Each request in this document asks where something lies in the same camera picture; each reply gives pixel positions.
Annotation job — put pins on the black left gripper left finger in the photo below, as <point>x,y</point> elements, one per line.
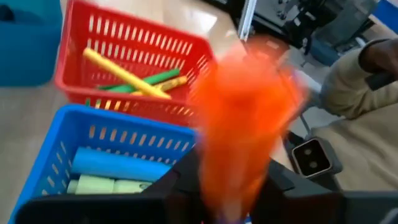
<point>155,208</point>

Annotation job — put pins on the thick blue marker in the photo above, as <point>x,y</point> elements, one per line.
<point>118,165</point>

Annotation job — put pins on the red plastic basket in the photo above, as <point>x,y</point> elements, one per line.
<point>70,62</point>

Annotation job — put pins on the person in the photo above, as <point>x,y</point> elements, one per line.
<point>357,149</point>

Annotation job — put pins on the person's hand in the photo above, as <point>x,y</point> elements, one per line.
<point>382,56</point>

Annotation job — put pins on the yellow-green Sharpie highlighter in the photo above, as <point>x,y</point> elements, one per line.
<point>93,185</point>

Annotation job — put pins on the yellow highlighter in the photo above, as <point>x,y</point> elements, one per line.
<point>175,82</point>
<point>124,73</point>

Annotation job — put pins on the blue plastic basket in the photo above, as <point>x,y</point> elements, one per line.
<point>93,115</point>

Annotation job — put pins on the orange highlighter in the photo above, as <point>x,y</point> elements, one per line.
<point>242,124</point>

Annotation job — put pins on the teal plastic basket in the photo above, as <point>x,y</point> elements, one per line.
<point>31,46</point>

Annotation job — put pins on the green highlighter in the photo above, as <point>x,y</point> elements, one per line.
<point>161,76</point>

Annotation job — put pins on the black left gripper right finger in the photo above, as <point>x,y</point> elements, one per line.
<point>295,208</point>

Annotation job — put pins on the grey metal bracket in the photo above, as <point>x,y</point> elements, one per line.
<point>247,18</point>

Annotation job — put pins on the grey camera device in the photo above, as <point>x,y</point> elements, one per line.
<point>323,155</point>

